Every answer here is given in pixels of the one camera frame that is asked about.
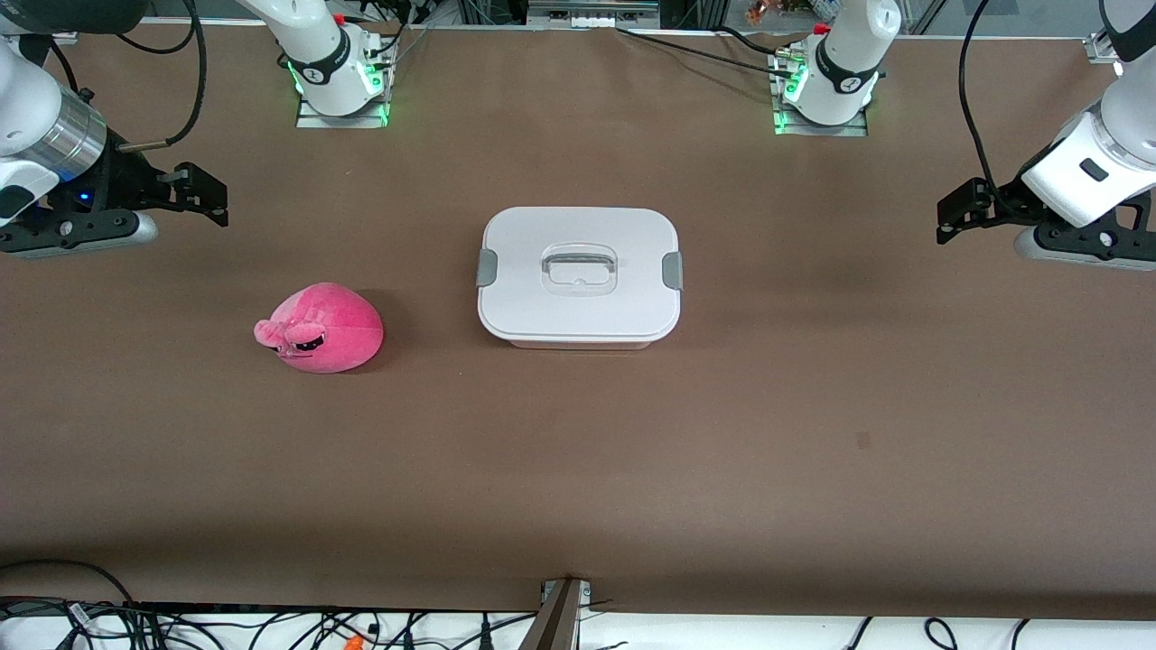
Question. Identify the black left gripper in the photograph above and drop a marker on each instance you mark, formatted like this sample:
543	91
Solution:
1004	203

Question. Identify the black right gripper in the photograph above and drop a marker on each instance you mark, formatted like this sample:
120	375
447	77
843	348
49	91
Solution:
124	181

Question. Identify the pink plush toy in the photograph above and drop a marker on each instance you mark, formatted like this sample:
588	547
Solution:
330	329

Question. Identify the grey utensil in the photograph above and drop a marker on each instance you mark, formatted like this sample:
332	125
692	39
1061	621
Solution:
579	256

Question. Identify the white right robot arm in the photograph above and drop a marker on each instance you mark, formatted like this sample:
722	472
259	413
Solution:
316	54

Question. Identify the grey box latch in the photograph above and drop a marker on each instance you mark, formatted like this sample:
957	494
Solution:
487	268
673	271

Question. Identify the copper coloured background object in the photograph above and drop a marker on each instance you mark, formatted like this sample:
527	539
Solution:
758	11

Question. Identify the pink object behind bin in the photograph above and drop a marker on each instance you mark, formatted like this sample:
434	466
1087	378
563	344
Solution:
578	345

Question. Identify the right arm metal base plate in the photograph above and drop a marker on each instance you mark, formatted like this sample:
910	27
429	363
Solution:
339	120

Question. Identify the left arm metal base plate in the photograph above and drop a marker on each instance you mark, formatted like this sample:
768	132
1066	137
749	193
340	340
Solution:
826	129

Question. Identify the aluminium frame profile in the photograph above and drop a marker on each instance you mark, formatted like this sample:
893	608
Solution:
1104	47

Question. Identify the aluminium background frame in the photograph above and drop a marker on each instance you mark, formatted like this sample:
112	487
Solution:
591	13

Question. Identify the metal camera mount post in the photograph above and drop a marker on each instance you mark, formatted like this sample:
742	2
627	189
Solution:
555	623

